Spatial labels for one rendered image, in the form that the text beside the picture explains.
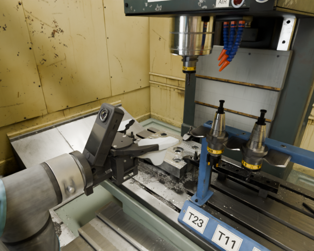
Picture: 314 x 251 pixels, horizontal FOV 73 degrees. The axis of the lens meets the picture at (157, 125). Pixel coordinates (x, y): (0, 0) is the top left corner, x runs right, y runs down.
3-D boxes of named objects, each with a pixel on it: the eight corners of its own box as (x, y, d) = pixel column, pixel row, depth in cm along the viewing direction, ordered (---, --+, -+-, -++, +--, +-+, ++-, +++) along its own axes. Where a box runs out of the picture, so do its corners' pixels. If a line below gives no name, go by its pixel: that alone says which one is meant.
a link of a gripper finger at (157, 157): (177, 158, 48) (136, 162, 47) (178, 135, 45) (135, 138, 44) (181, 166, 45) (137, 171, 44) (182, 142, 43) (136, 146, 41)
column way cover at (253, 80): (264, 151, 115) (290, 51, 93) (191, 126, 143) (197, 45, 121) (267, 148, 118) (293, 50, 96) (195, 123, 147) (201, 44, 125)
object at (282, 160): (283, 171, 50) (284, 168, 50) (260, 162, 53) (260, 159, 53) (291, 158, 55) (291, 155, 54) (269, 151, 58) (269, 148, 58)
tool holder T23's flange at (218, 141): (230, 139, 65) (231, 132, 64) (223, 148, 60) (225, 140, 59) (210, 134, 68) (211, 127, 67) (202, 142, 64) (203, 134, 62)
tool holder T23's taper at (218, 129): (227, 132, 64) (230, 111, 61) (222, 138, 60) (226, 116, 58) (213, 129, 66) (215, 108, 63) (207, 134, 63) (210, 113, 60)
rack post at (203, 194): (200, 208, 79) (209, 138, 67) (188, 201, 82) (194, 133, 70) (213, 194, 86) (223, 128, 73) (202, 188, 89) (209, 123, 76)
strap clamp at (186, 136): (185, 157, 110) (187, 131, 104) (180, 154, 112) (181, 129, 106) (199, 147, 119) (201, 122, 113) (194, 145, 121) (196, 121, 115)
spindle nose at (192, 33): (217, 52, 81) (221, 17, 76) (204, 57, 69) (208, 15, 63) (178, 50, 88) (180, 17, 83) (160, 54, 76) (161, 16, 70)
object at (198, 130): (202, 140, 63) (202, 137, 63) (187, 134, 67) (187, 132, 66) (214, 132, 68) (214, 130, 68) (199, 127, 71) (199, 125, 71)
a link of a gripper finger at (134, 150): (156, 143, 46) (115, 147, 44) (156, 136, 45) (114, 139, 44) (160, 155, 41) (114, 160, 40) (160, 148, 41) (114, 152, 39)
